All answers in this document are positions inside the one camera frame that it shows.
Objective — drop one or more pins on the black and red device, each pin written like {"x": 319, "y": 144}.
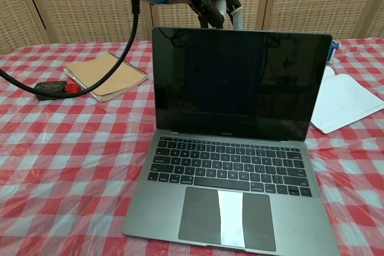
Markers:
{"x": 49, "y": 86}

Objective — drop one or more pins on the brown spiral notebook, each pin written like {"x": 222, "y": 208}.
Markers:
{"x": 111, "y": 79}

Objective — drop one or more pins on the blue white tissue pack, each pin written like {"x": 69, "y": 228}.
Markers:
{"x": 333, "y": 52}

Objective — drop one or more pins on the silver laptop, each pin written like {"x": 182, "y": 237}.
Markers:
{"x": 234, "y": 160}

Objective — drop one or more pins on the open white lined notebook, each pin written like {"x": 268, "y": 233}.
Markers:
{"x": 345, "y": 100}

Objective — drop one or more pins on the woven folding screen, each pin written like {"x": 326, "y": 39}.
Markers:
{"x": 315, "y": 1}

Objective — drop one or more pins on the red white checkered tablecloth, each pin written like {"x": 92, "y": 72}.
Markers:
{"x": 66, "y": 160}

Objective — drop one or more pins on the red round stamp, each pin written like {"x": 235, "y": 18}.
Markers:
{"x": 73, "y": 87}

